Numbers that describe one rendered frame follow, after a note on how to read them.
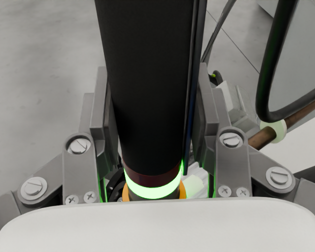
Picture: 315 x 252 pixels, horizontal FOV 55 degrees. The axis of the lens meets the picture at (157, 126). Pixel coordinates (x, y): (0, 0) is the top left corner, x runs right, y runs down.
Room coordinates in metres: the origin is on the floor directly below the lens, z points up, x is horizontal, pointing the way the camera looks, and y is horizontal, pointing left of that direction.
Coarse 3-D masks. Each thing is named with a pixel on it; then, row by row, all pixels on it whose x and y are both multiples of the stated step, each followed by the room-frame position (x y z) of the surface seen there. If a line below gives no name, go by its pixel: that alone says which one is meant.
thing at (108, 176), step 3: (117, 153) 0.32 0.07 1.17; (117, 156) 0.31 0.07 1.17; (117, 159) 0.31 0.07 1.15; (120, 159) 0.31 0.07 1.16; (117, 162) 0.31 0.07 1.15; (120, 162) 0.31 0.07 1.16; (114, 165) 0.33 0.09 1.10; (117, 165) 0.30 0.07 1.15; (120, 165) 0.30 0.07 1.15; (114, 168) 0.34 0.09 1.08; (117, 168) 0.32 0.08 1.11; (111, 171) 0.37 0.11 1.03; (114, 171) 0.35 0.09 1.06; (108, 174) 0.38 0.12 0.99; (111, 174) 0.37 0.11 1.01; (105, 177) 0.39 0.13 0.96; (108, 177) 0.38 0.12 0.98
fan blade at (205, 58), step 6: (228, 0) 0.44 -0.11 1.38; (234, 0) 0.38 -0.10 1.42; (228, 6) 0.39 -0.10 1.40; (222, 12) 0.44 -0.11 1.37; (228, 12) 0.37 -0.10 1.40; (222, 18) 0.37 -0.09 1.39; (216, 24) 0.42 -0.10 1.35; (216, 30) 0.36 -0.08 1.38; (210, 42) 0.35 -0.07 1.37; (210, 48) 0.35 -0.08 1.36; (204, 54) 0.34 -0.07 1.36; (204, 60) 0.34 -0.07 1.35
